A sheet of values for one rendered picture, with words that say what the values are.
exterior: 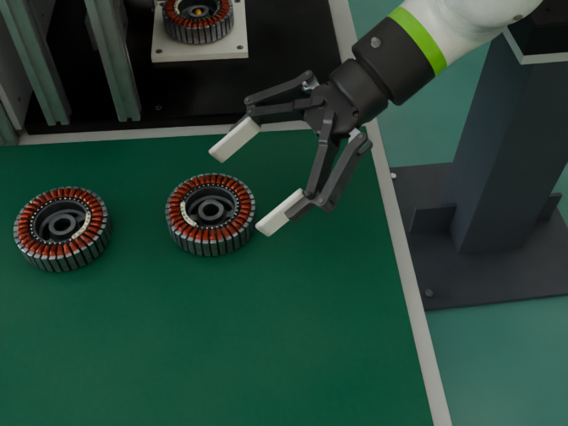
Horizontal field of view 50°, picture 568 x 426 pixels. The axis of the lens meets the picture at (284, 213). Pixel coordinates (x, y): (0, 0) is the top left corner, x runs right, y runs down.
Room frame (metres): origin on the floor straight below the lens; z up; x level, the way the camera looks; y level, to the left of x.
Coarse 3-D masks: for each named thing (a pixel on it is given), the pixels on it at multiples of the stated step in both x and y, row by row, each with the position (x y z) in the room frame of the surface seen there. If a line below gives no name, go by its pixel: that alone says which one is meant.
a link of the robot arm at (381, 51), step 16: (368, 32) 0.61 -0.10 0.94; (384, 32) 0.59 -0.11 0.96; (400, 32) 0.58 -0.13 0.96; (352, 48) 0.60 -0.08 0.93; (368, 48) 0.58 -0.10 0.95; (384, 48) 0.57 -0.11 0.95; (400, 48) 0.57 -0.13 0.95; (416, 48) 0.57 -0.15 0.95; (368, 64) 0.57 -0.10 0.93; (384, 64) 0.56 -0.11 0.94; (400, 64) 0.55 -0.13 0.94; (416, 64) 0.56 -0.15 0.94; (384, 80) 0.54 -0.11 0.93; (400, 80) 0.55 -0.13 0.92; (416, 80) 0.55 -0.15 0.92; (400, 96) 0.54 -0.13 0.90
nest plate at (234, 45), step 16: (240, 0) 0.92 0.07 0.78; (160, 16) 0.88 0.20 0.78; (240, 16) 0.88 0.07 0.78; (160, 32) 0.83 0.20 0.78; (240, 32) 0.83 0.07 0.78; (160, 48) 0.79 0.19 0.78; (176, 48) 0.79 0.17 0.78; (192, 48) 0.79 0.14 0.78; (208, 48) 0.79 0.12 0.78; (224, 48) 0.79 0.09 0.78; (240, 48) 0.79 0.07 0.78
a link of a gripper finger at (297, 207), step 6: (306, 198) 0.45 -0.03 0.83; (294, 204) 0.45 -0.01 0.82; (300, 204) 0.45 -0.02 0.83; (306, 204) 0.44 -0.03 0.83; (312, 204) 0.45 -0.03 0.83; (330, 204) 0.44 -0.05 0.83; (288, 210) 0.44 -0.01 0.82; (294, 210) 0.44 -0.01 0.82; (300, 210) 0.44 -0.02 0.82; (306, 210) 0.44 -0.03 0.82; (288, 216) 0.44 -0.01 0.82; (294, 216) 0.44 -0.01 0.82; (300, 216) 0.44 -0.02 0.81
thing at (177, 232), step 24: (192, 192) 0.50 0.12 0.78; (216, 192) 0.51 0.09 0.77; (240, 192) 0.50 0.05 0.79; (168, 216) 0.46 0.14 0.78; (192, 216) 0.48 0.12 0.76; (216, 216) 0.47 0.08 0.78; (240, 216) 0.46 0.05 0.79; (192, 240) 0.43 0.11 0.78; (216, 240) 0.43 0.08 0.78; (240, 240) 0.44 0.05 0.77
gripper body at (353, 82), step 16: (352, 64) 0.57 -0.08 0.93; (336, 80) 0.56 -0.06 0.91; (352, 80) 0.55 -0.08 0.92; (368, 80) 0.55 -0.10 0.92; (336, 96) 0.56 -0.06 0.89; (352, 96) 0.54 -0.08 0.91; (368, 96) 0.54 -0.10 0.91; (384, 96) 0.55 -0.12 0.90; (304, 112) 0.56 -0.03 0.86; (320, 112) 0.55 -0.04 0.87; (336, 112) 0.54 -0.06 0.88; (352, 112) 0.54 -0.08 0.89; (368, 112) 0.53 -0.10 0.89; (320, 128) 0.53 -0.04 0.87; (336, 128) 0.52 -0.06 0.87; (352, 128) 0.52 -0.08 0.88
